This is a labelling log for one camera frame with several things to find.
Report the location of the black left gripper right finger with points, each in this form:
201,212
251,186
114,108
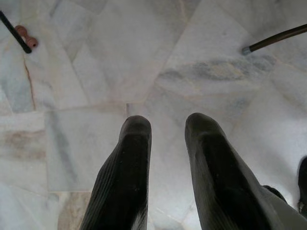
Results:
216,172

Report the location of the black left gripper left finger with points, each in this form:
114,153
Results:
124,172

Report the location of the black robot foot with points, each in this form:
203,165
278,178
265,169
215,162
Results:
303,182

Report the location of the brown chair foot roller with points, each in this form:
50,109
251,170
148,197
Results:
30,42

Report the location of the black folding chair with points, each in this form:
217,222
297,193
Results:
14,31

